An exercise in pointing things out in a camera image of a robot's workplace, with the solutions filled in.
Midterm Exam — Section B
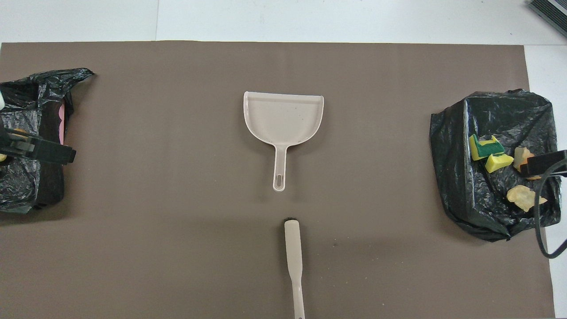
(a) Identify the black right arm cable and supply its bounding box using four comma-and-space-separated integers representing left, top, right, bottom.
534, 159, 567, 259

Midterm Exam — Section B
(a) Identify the beige plastic dustpan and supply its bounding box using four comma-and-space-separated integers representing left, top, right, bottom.
243, 91, 325, 192

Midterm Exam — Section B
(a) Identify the brown table mat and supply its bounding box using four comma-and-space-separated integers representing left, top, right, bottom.
0, 41, 555, 319

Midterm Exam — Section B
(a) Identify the black trash bag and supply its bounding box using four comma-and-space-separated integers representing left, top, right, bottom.
0, 68, 95, 214
429, 89, 562, 242

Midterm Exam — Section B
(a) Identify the pale striped bread chunk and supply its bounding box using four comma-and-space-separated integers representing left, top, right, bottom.
513, 147, 543, 180

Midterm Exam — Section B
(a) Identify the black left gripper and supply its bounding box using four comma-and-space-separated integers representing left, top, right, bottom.
0, 128, 77, 165

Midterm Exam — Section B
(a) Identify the notched yellow green sponge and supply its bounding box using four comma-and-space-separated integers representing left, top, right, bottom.
468, 134, 505, 161

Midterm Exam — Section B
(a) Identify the small yellow sponge piece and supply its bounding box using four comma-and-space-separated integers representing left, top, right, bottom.
484, 152, 510, 174

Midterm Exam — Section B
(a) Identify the beige brush with black bristles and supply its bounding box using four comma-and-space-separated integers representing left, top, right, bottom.
284, 218, 306, 319

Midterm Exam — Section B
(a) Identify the pink plastic bin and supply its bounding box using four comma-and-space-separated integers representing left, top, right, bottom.
57, 103, 67, 146

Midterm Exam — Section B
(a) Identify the pale yellow bread chunk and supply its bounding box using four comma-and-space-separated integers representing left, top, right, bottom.
506, 185, 548, 213

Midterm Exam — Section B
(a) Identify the dark grey ribbed object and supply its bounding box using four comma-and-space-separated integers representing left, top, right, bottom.
528, 0, 567, 39

